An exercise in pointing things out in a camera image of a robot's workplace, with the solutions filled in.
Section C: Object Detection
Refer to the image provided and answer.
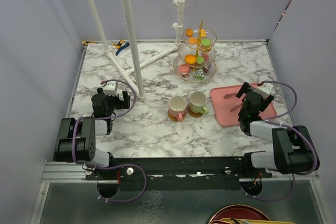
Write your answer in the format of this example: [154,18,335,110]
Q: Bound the pink-handled metal tongs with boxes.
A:
[224,93,242,111]

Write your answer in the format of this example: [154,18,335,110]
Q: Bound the pink serving tray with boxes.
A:
[210,83,277,127]

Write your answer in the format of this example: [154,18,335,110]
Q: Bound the white pvc pipe frame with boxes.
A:
[87,0,185,101]

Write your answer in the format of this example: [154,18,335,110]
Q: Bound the cork coaster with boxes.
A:
[187,107,204,118]
[168,109,186,122]

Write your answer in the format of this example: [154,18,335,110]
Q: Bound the green mug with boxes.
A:
[189,91,208,115]

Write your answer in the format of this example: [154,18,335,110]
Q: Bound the toy green cake slice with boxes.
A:
[195,68,205,80]

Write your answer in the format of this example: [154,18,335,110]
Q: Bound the toy green macaron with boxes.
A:
[201,38,212,48]
[196,56,204,65]

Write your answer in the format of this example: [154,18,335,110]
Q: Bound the three-tier glass dessert stand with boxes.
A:
[173,21,217,84]

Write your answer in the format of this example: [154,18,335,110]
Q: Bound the toy bread bun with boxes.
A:
[201,46,212,53]

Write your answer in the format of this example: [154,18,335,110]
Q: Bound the pink mug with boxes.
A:
[169,95,187,111]

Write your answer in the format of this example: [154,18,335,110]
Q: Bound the toy orange egg tart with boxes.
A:
[184,54,197,65]

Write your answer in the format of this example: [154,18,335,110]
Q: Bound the toy yellow cracker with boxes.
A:
[201,29,206,38]

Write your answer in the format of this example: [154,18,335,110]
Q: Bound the toy orange round cookie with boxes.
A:
[188,37,197,45]

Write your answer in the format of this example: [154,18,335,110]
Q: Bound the toy brown chip cookie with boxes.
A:
[185,28,194,38]

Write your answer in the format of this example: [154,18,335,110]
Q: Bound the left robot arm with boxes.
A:
[54,88,130,179]

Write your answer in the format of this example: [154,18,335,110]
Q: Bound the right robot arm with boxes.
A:
[236,81,320,177]

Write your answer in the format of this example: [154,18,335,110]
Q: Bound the red round tray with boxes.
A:
[207,205,270,223]

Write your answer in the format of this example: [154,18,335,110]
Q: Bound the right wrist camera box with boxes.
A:
[253,82,274,99]

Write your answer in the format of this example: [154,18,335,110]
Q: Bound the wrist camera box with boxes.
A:
[102,81,118,97]
[253,82,274,99]

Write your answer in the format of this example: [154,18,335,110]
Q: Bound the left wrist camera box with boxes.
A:
[102,81,118,97]

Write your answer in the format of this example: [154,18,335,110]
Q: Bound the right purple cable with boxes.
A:
[244,81,320,202]

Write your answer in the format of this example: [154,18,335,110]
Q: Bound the purple cable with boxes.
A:
[71,79,148,203]
[244,81,320,202]

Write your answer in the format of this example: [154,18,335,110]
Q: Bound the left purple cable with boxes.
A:
[71,79,148,203]

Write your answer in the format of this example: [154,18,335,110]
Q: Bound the blue-handled pliers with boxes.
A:
[115,42,130,56]

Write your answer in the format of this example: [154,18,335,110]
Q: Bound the yellow-handled pliers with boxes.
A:
[112,39,124,49]

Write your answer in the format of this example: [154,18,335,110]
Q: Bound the yellow-handled tool at wall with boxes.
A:
[82,41,100,45]

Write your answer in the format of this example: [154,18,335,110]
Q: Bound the aluminium rail base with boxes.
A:
[41,155,320,184]

